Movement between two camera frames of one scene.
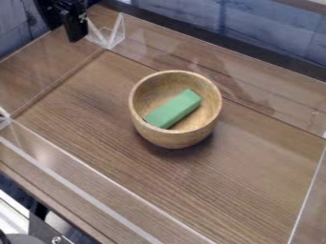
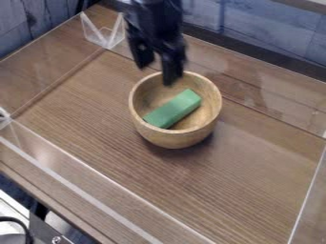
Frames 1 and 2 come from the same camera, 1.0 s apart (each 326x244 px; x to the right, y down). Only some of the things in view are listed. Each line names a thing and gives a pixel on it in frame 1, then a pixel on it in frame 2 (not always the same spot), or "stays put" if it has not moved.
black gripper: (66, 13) -> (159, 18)
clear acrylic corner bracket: (105, 37) stays put
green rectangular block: (173, 110) stays put
